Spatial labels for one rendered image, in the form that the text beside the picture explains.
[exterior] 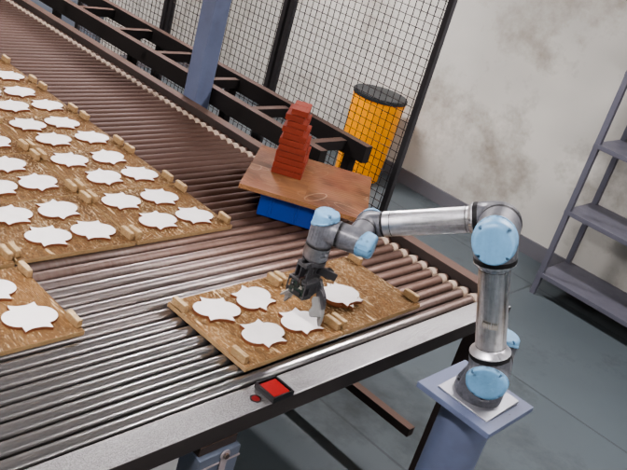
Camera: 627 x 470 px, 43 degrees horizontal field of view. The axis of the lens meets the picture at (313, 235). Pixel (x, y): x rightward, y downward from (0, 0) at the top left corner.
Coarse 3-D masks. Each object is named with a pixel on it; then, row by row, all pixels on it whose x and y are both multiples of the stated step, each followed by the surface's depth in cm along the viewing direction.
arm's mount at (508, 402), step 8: (440, 384) 244; (448, 384) 244; (448, 392) 241; (456, 400) 239; (464, 400) 239; (504, 400) 244; (512, 400) 245; (472, 408) 237; (480, 408) 237; (488, 408) 238; (496, 408) 239; (504, 408) 240; (480, 416) 234; (488, 416) 235; (496, 416) 237
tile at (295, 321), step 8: (280, 312) 242; (288, 312) 243; (296, 312) 245; (304, 312) 246; (288, 320) 239; (296, 320) 241; (304, 320) 242; (312, 320) 243; (288, 328) 236; (296, 328) 236; (304, 328) 238; (312, 328) 239; (320, 328) 240
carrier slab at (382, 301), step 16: (288, 272) 269; (336, 272) 279; (352, 272) 282; (368, 272) 286; (368, 288) 275; (384, 288) 278; (368, 304) 264; (384, 304) 267; (400, 304) 270; (416, 304) 274; (352, 320) 252; (368, 320) 255; (384, 320) 261
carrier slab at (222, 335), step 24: (240, 288) 251; (264, 288) 255; (192, 312) 231; (264, 312) 242; (216, 336) 224; (240, 336) 227; (288, 336) 234; (312, 336) 237; (336, 336) 242; (264, 360) 219
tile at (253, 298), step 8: (248, 288) 250; (256, 288) 251; (232, 296) 245; (240, 296) 245; (248, 296) 246; (256, 296) 247; (264, 296) 249; (240, 304) 240; (248, 304) 241; (256, 304) 243; (264, 304) 244; (272, 304) 248
